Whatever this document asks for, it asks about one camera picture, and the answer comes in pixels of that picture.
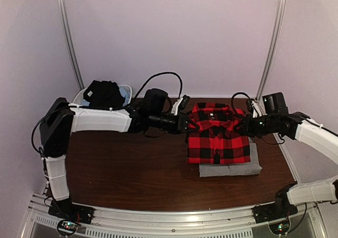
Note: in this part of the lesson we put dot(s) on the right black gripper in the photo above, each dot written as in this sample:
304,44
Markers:
248,129

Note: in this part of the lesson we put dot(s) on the light blue shirt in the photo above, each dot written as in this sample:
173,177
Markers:
125,95

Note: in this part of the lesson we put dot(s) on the aluminium frame post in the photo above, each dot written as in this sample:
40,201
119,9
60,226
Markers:
278,22
69,43

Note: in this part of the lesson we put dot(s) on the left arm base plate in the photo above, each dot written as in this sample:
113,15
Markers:
69,211

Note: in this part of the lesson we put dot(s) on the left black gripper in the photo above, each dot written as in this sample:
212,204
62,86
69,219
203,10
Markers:
179,126

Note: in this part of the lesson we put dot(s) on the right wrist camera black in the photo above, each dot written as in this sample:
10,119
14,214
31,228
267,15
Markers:
268,104

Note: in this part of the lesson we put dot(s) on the right aluminium frame post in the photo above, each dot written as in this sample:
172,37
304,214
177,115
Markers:
278,22

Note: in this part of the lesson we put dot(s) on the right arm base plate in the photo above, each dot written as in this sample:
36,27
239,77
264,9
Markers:
270,212

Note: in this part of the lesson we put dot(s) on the circuit board with leds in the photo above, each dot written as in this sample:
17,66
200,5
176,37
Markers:
280,228
66,227

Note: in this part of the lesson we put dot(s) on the red black plaid shirt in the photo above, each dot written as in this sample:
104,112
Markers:
216,141

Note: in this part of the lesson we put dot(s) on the folded grey button shirt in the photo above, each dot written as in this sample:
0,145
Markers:
245,169

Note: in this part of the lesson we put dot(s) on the white plastic laundry basket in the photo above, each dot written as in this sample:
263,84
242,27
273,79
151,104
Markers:
126,90

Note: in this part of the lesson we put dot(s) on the left circuit board with leds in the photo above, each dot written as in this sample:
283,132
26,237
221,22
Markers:
66,227

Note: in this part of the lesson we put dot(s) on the right circuit board with leds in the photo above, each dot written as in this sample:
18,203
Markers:
280,228

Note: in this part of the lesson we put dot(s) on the black shirt in basket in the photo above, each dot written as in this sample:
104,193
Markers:
103,94

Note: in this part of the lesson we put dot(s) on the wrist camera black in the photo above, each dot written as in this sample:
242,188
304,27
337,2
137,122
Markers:
268,104
154,101

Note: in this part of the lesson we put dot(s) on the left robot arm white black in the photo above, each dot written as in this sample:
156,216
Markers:
64,118

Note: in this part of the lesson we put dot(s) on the front aluminium rail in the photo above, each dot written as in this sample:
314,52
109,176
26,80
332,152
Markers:
232,222

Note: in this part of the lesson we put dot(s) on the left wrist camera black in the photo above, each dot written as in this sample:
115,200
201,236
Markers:
154,101

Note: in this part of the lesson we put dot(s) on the left aluminium frame post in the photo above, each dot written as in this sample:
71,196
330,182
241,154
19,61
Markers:
69,43

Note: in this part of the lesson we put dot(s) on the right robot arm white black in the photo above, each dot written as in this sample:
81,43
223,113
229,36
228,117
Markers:
301,128

